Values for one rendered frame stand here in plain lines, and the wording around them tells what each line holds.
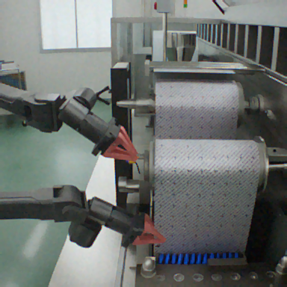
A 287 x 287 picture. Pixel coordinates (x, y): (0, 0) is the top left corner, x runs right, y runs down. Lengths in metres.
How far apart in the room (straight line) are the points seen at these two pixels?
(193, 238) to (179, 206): 0.10
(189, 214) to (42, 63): 6.06
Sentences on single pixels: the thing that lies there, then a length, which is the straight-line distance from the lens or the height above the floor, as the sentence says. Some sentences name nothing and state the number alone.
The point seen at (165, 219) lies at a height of 1.14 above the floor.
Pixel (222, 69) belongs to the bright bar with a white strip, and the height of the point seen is 1.44.
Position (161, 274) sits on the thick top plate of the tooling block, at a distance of 0.77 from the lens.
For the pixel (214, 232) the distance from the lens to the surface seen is 0.79.
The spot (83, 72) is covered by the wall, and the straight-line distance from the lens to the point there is 6.41.
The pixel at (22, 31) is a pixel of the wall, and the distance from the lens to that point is 6.73.
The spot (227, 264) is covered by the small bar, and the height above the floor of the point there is 1.05.
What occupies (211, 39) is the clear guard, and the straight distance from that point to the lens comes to 1.67.
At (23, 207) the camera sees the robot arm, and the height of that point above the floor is 1.21.
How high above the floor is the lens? 1.58
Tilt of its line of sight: 23 degrees down
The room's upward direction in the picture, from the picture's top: straight up
